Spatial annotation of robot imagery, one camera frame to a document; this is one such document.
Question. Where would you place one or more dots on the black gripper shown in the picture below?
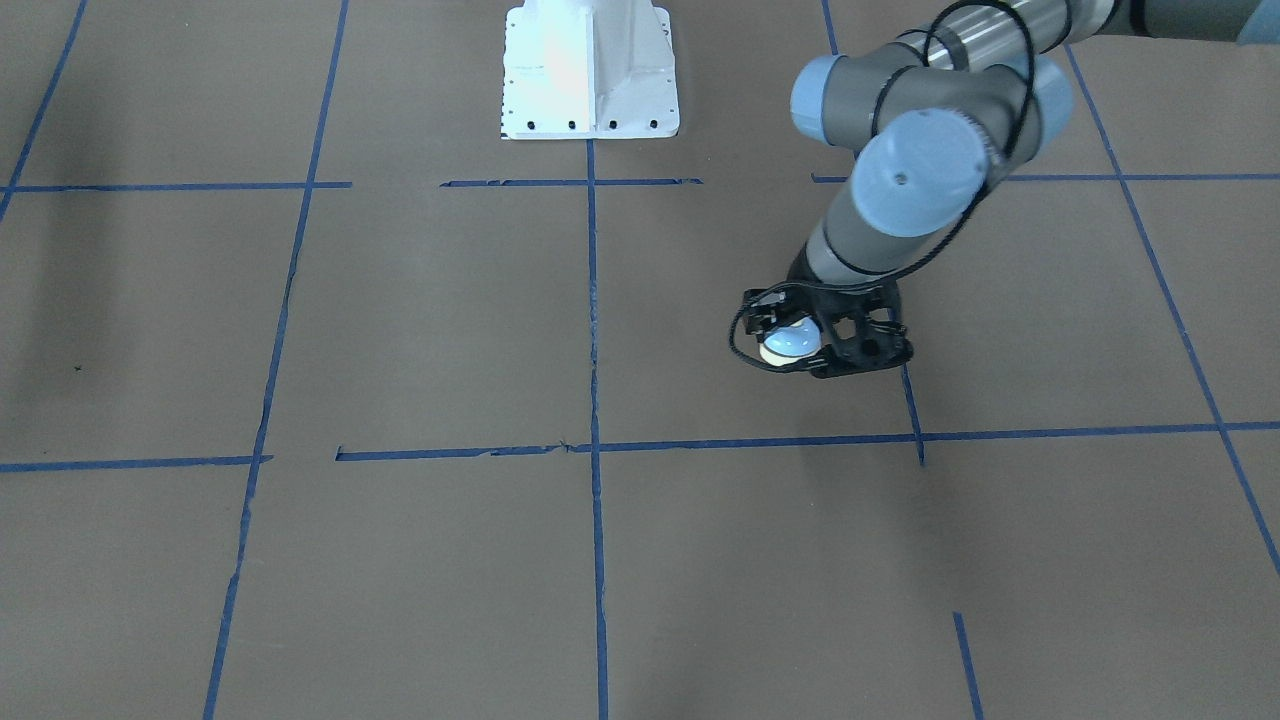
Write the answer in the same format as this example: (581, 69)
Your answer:
(806, 300)

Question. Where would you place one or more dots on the white blue call bell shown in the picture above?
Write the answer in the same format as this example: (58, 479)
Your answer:
(789, 344)

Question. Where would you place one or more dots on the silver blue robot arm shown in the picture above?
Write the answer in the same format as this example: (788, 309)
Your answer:
(936, 120)

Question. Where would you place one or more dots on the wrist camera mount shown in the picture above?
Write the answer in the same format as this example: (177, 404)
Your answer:
(862, 331)

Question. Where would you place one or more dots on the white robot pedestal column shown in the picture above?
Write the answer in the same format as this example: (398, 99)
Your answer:
(589, 70)

